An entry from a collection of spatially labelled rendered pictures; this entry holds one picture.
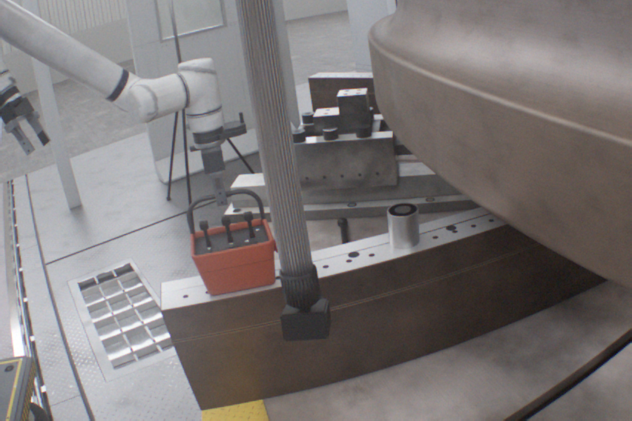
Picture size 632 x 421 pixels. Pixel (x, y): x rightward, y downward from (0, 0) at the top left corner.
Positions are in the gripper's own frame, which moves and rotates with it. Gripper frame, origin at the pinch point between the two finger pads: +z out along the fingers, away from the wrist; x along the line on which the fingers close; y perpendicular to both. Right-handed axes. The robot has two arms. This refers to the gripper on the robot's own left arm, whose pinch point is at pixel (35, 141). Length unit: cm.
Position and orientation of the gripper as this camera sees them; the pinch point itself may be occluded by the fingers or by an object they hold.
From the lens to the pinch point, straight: 148.7
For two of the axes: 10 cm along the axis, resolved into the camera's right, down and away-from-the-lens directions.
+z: 5.3, 8.0, 2.7
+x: -1.3, -2.4, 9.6
